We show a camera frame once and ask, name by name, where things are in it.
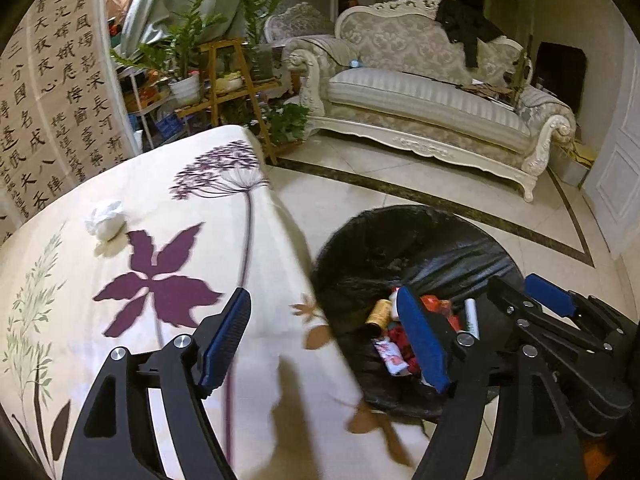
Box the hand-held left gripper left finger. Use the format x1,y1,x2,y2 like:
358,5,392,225
60,287,252,480

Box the red bag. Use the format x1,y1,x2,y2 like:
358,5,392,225
387,327,420,367

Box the white door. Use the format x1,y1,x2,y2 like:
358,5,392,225
582,95,640,261

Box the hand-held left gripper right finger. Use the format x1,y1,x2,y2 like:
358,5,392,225
397,285,588,480

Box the black garment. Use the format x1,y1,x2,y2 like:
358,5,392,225
435,0,508,68

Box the red white snack packet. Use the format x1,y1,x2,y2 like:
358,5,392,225
372,340,408,377

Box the small leafy floor plant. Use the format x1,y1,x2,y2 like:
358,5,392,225
262,102,311,143

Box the calligraphy folding screen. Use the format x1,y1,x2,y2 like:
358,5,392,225
0,0,141,246

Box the grey curtain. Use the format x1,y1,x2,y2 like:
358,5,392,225
117,0,266,48

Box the ornate cream armchair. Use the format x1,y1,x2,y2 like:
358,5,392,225
264,2,336,43

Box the ornate cream sofa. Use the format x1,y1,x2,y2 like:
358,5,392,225
285,0,578,203

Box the dark cabinet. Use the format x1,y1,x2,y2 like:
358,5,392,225
530,42,587,113

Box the wooden plant stand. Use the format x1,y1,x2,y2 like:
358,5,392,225
175,39,293,165

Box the brown cardboard pieces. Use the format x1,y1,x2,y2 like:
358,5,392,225
460,80,516,98

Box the crumpled white tissue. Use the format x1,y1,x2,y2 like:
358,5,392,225
85,200,126,242

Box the white metal rack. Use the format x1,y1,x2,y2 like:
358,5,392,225
117,67,191,151

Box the tall green potted plant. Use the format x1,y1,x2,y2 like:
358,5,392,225
230,0,291,81

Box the black trash bag bin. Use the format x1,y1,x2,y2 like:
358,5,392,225
310,205,526,418

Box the floral cream tablecloth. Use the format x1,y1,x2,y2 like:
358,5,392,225
0,125,431,480

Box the potted plant in white pot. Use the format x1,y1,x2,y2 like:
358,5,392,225
110,0,228,106

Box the yellow thread spool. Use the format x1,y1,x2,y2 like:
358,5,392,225
365,299,393,336

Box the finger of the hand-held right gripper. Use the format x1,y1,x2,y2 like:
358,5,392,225
487,276,611,356
525,274,628,341

